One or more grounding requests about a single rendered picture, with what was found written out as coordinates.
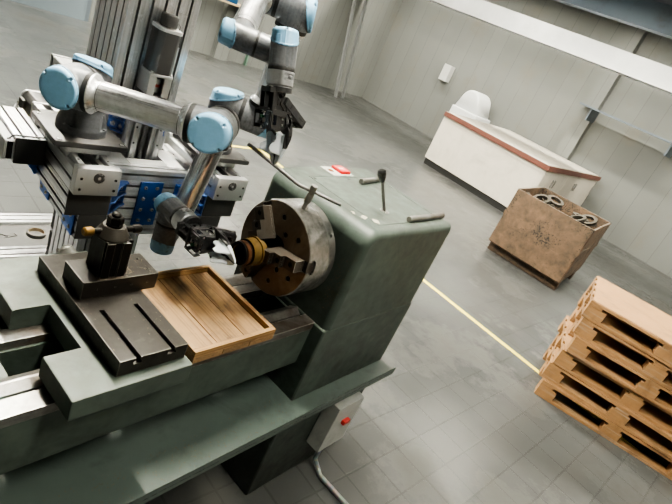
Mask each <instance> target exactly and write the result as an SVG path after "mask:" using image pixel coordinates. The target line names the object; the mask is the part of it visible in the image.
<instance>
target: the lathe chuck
mask: <svg viewBox="0 0 672 504"><path fill-rule="evenodd" d="M270 201H271V202H272V210H273V217H274V225H275V232H276V235H278V236H279V237H276V238H271V239H264V240H263V241H264V242H265V243H266V245H267V248H275V247H283V244H284V248H285V249H286V250H288V251H290V252H291V253H293V254H295V255H296V256H298V257H300V258H301V259H303V260H305V261H306V262H308V263H312V261H313V262H314V265H313V268H312V272H311V273H310V274H307V273H306V274H305V273H303V272H297V273H291V272H290V271H288V270H287V269H285V268H283V267H280V268H278V267H276V266H274V265H273V264H265V265H264V266H263V267H262V269H261V270H260V271H259V272H258V273H257V274H256V275H255V276H254V277H253V278H252V279H251V280H252V281H253V282H254V284H255V285H256V286H257V287H258V288H259V289H260V290H262V291H263V292H265V293H267V294H269V295H272V296H277V297H281V296H287V295H291V294H295V293H296V292H298V291H301V290H303V291H301V292H304V291H307V290H309V289H311V288H312V287H313V286H315V285H316V284H317V283H318V281H319V280H320V279H321V277H322V276H323V274H324V271H325V269H326V266H327V262H328V256H329V242H328V236H327V232H326V229H325V226H324V224H323V221H322V219H321V218H320V216H319V215H318V213H317V212H316V211H315V210H314V209H313V208H312V207H311V206H310V205H309V204H308V205H307V207H306V208H307V209H308V212H305V211H303V210H301V209H300V208H299V206H302V205H303V203H304V201H302V200H299V199H293V198H288V199H271V200H270ZM252 221H256V215H255V208H254V207H253V209H252V210H251V211H250V212H249V214H248V216H247V218H246V220H245V222H244V225H243V229H242V234H241V239H243V238H247V237H249V234H248V231H252V230H253V228H252ZM298 293H300V292H298Z"/></svg>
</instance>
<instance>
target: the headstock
mask: <svg viewBox="0 0 672 504"><path fill-rule="evenodd" d="M282 169H283V170H284V171H285V172H287V173H288V174H289V175H290V176H292V177H293V178H294V179H295V180H296V181H298V182H299V183H300V184H302V185H305V186H307V187H309V188H310V187H311V185H312V184H315V185H317V186H318V189H317V192H319V193H321V194H324V195H326V196H328V197H330V198H332V199H334V200H336V201H338V202H341V203H342V205H341V206H338V205H336V204H334V203H332V202H329V201H327V200H325V199H323V198H321V197H319V196H317V195H314V197H313V198H312V200H311V202H313V203H314V204H316V205H317V206H318V207H319V208H320V209H321V210H322V211H323V212H324V213H325V215H326V216H327V218H328V220H329V222H330V224H331V226H332V229H333V233H334V237H335V259H334V263H333V267H332V269H331V271H330V273H329V275H328V277H327V278H326V280H325V281H324V282H323V283H322V284H321V285H319V286H318V287H316V288H314V289H312V290H308V291H304V292H300V293H295V294H291V295H287V296H286V297H288V298H289V299H290V300H291V301H292V302H293V303H294V304H295V305H296V306H298V307H299V308H300V309H301V310H302V311H303V312H304V313H305V314H306V315H307V316H309V317H310V318H311V319H312V320H313V321H314V322H315V323H316V324H317V325H319V326H320V327H321V328H322V329H324V330H328V331H329V330H333V329H335V328H338V327H341V326H344V325H347V324H350V323H353V322H356V321H359V320H362V319H365V318H368V317H371V316H374V315H377V314H380V313H383V312H386V311H389V310H392V309H395V308H398V307H401V306H404V305H406V304H409V303H411V301H412V299H413V297H414V296H415V294H416V292H417V290H418V288H419V286H420V285H421V283H422V281H423V279H424V277H425V276H426V274H427V272H428V270H429V268H430V266H431V265H432V263H433V261H434V259H435V257H436V256H437V254H438V252H439V250H440V248H441V246H442V245H443V243H444V241H445V239H446V237H447V235H448V234H449V232H450V230H451V225H450V223H449V222H447V221H446V220H444V219H443V218H438V219H430V220H423V221H415V222H407V220H406V218H407V217H408V216H415V215H424V214H433V213H434V212H432V211H430V210H429V209H427V208H426V207H424V206H423V205H421V204H420V203H418V202H417V201H415V200H414V199H412V198H410V197H409V196H407V195H406V194H404V193H403V192H401V191H400V190H398V189H397V188H395V187H393V186H392V185H390V184H389V183H387V182H386V181H385V182H384V188H385V204H386V210H387V211H388V212H389V214H386V213H384V212H382V211H381V210H380V208H382V195H381V182H373V183H367V184H360V183H359V179H362V178H370V177H378V176H376V175H375V174H373V173H372V172H370V171H369V170H367V169H357V168H345V169H347V170H348V171H350V172H351V173H350V174H352V175H353V176H335V175H332V174H331V173H329V172H328V171H326V170H325V169H324V168H322V167H305V166H304V167H284V168H282ZM307 193H308V191H306V190H304V189H302V188H300V187H298V186H296V185H295V184H294V183H293V182H292V181H290V180H289V179H288V178H287V177H285V176H284V175H283V174H282V173H280V172H279V171H277V172H276V173H275V174H274V176H273V178H272V180H271V183H270V186H269V188H268V191H267V194H266V196H265V199H264V201H270V200H271V199H288V198H301V199H305V197H306V195H307ZM281 194H282V195H281ZM276 197H277V198H276ZM351 211H353V212H354V213H355V214H353V213H352V212H351ZM362 215H364V216H366V217H368V218H366V219H363V218H361V216H362ZM373 219H375V220H378V221H379V223H380V224H378V223H375V222H374V221H373ZM343 258H344V259H343ZM346 261H347V262H346ZM348 264H349V265H348ZM346 270H347V271H346ZM337 271H338V272H337ZM348 271H349V272H348ZM339 272H341V273H339ZM334 273H335V274H334ZM336 274H337V275H336ZM338 275H339V276H340V275H341V276H340V277H339V276H338ZM344 276H345V277H344ZM336 277H337V278H338V277H339V278H338V280H337V278H336ZM330 279H333V280H330ZM342 279H343V280H342ZM339 282H340V283H339ZM337 283H338V284H337ZM332 284H333V285H332ZM338 287H339V288H338ZM332 291H333V292H334V293H333V292H332ZM329 292H330V293H329ZM325 294H326V295H325ZM327 294H328V295H327ZM327 296H328V297H327ZM330 296H331V297H330ZM329 299H330V300H329ZM332 300H333V301H332ZM325 301H326V302H325ZM329 303H330V304H329ZM323 306H324V308H322V307H323ZM330 306H331V307H330ZM327 309H328V310H327Z"/></svg>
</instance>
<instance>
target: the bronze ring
mask: <svg viewBox="0 0 672 504"><path fill-rule="evenodd" d="M231 247H232V249H233V252H234V256H235V260H236V264H237V265H245V266H249V265H253V266H257V265H260V264H261V263H262V261H263V259H264V256H265V249H267V245H266V243H265V242H264V241H263V240H260V239H259V238H258V237H257V236H249V237H247V238H243V239H241V240H238V241H235V242H234V243H233V244H232V246H231Z"/></svg>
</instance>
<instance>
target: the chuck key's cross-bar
mask: <svg viewBox="0 0 672 504"><path fill-rule="evenodd" d="M247 146H248V147H250V148H251V149H252V150H253V151H255V152H256V153H257V154H258V155H260V156H261V157H262V158H263V159H264V160H266V161H267V162H268V163H269V164H271V165H272V166H273V167H274V168H276V169H277V170H278V171H279V172H280V173H282V174H283V175H284V176H285V177H287V178H288V179H289V180H290V181H292V182H293V183H294V184H295V185H296V186H298V187H300V188H302V189H304V190H306V191H308V192H309V190H310V188H309V187H307V186H305V185H302V184H300V183H299V182H298V181H296V180H295V179H294V178H293V177H292V176H290V175H289V174H288V173H287V172H285V171H284V170H283V169H282V168H281V167H279V166H278V165H277V164H276V165H274V164H272V162H271V160H270V158H268V157H267V156H266V155H265V154H263V153H262V152H261V151H260V150H258V149H257V148H256V147H255V146H254V145H252V144H251V143H250V142H249V143H248V144H247ZM315 195H317V196H319V197H321V198H323V199H325V200H327V201H329V202H332V203H334V204H336V205H338V206H341V205H342V203H341V202H338V201H336V200H334V199H332V198H330V197H328V196H326V195H324V194H321V193H319V192H317V191H316V192H315Z"/></svg>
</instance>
